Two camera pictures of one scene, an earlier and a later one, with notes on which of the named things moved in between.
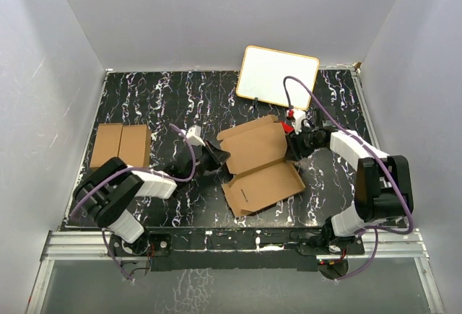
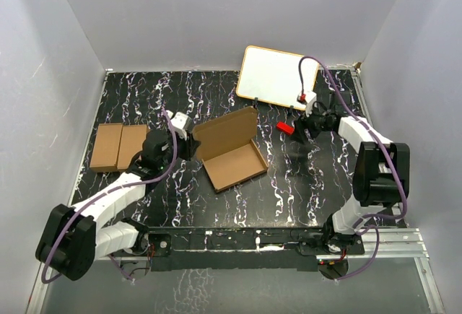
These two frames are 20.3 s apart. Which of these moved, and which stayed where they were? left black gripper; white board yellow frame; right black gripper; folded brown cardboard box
Moved: left black gripper; right black gripper
Stayed: white board yellow frame; folded brown cardboard box
